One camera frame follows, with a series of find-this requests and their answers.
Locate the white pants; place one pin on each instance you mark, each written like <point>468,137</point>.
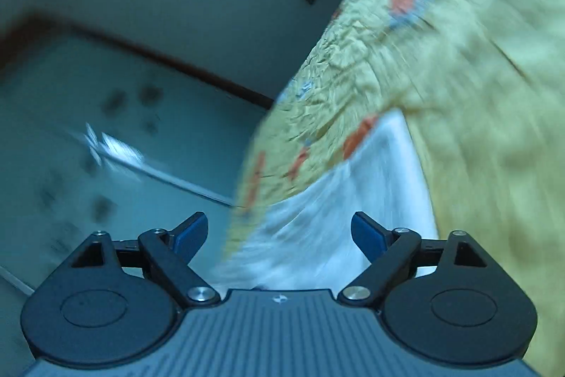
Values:
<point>344,204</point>

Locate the brown wooden door frame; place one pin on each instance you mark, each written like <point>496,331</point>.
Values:
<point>167,59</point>

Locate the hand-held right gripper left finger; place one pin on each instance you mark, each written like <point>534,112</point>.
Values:
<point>190,236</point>

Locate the yellow printed blanket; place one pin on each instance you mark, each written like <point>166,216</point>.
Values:
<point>463,116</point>

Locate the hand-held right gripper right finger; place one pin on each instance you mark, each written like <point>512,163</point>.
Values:
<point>370,239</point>

